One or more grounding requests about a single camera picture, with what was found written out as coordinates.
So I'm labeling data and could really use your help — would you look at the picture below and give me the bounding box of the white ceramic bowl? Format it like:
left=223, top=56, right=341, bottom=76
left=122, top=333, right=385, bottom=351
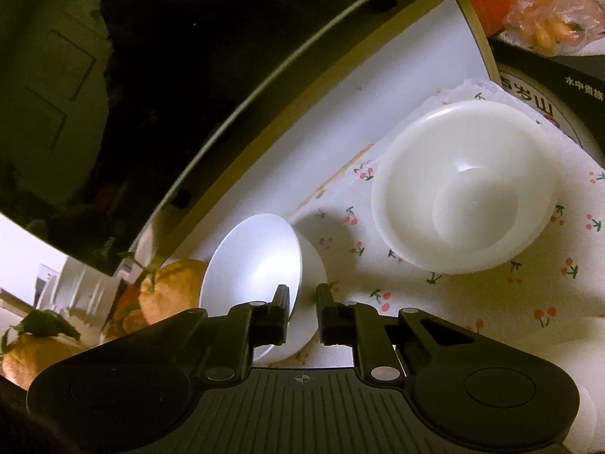
left=199, top=213, right=327, bottom=366

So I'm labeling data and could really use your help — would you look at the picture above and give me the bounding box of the large pomelo on jar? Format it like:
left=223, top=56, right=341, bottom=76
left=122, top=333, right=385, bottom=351
left=1, top=309, right=87, bottom=390

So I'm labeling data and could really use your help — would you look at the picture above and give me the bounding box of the cream plastic bowl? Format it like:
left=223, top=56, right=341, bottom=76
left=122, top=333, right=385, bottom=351
left=371, top=182, right=558, bottom=275
left=370, top=101, right=561, bottom=275

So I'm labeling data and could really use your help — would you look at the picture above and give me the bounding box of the orange citrus on table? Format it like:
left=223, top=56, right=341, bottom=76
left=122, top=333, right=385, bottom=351
left=138, top=259, right=207, bottom=325

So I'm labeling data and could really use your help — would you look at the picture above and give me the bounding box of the glass jar of small oranges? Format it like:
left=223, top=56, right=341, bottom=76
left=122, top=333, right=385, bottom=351
left=99, top=280, right=149, bottom=344

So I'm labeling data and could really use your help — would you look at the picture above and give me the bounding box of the black microwave oven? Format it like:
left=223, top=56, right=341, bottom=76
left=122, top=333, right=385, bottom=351
left=0, top=0, right=456, bottom=278

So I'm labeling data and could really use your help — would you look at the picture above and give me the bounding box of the bag of snacks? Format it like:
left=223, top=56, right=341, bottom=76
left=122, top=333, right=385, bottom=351
left=495, top=0, right=604, bottom=58

